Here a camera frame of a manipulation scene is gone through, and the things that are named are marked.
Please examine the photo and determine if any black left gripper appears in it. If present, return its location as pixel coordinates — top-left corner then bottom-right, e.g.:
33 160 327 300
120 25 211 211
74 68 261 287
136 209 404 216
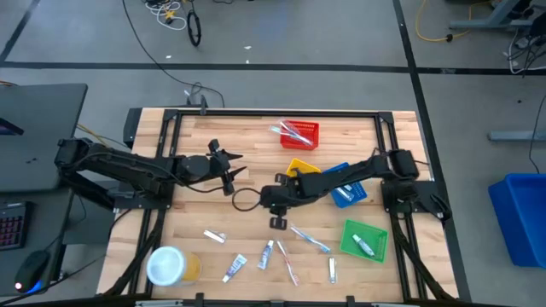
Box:
206 138 247 197

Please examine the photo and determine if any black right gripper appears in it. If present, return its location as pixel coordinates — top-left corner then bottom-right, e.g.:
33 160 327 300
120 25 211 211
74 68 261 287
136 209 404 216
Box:
259 172 302 230

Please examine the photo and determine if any blue toothbrush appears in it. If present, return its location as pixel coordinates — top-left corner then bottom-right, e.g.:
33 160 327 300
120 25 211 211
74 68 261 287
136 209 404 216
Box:
268 123 315 147
289 224 333 255

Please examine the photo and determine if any teal toothbrush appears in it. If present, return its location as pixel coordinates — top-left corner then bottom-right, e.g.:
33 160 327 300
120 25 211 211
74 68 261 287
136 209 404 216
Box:
279 119 312 144

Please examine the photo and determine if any red toothbrush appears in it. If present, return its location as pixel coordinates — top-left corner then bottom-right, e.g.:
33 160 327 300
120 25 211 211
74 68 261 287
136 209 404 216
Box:
276 240 301 287

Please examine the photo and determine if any white toothpaste tube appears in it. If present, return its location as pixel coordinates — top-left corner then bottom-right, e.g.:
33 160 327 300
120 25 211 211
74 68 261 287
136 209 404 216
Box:
351 233 376 258

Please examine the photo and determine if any yellow plastic basket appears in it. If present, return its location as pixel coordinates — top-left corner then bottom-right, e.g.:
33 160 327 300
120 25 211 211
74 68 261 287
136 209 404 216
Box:
285 158 322 178

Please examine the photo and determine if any red plastic basket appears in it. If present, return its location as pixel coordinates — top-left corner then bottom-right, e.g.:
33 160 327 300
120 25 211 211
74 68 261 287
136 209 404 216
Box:
279 120 321 151

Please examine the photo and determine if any blue plastic basket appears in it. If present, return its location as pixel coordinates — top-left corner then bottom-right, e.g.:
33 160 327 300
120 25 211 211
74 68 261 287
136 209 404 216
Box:
322 161 369 210

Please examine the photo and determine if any green plastic basket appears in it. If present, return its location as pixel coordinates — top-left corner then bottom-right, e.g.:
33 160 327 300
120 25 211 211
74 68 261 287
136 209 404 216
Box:
339 218 390 264

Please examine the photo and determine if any yellow cup with white lid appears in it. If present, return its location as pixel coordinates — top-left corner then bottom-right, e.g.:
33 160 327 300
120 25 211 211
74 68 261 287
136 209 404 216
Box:
146 246 202 287

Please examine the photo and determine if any black computer mouse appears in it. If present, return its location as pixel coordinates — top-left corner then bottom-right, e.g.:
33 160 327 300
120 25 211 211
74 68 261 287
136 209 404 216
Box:
15 250 51 294

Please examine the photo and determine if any black keyboard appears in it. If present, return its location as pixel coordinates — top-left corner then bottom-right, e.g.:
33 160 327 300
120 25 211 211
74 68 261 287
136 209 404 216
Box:
0 202 29 252

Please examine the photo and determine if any large blue plastic bin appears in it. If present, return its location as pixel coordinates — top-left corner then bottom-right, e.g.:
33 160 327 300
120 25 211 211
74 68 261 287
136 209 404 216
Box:
488 172 546 269

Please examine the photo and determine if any grey floor bar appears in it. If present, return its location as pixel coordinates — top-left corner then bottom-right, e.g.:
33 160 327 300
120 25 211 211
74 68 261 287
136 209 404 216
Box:
488 130 546 142

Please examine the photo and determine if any grey desk leg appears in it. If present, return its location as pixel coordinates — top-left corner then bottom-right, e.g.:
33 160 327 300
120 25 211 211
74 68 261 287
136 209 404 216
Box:
450 0 546 31

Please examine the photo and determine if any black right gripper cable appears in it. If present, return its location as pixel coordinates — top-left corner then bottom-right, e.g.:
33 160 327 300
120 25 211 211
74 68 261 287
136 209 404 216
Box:
232 187 264 213

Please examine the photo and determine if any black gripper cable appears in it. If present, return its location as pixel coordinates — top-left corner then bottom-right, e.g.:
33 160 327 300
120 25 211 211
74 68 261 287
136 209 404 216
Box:
174 178 227 195
232 187 264 213

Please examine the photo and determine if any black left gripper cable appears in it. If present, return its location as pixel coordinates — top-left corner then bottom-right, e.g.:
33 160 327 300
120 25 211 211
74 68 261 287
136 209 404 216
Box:
174 178 227 195

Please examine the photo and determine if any black aluminium table frame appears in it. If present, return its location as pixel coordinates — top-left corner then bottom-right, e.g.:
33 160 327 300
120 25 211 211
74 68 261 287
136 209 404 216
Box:
102 106 460 307

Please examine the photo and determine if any thin yellow cable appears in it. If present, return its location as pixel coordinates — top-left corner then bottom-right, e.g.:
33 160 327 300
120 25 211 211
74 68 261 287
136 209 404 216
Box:
76 123 129 148

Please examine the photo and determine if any black coiled cable loop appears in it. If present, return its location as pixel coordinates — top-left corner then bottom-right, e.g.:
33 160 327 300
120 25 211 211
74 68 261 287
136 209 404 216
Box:
187 9 202 47

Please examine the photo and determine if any long black cable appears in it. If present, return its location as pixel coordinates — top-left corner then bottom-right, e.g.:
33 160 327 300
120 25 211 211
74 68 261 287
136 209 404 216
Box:
122 0 226 116

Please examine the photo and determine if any white cable bundle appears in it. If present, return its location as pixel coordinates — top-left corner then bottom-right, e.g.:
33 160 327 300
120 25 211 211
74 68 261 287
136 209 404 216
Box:
144 0 189 31

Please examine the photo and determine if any yellow floor cable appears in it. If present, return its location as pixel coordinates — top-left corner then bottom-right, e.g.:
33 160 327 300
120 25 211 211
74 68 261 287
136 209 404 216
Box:
415 0 491 43

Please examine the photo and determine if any tangled cable bundle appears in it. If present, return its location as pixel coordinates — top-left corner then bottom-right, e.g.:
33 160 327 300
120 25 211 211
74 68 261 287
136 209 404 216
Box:
507 25 546 76

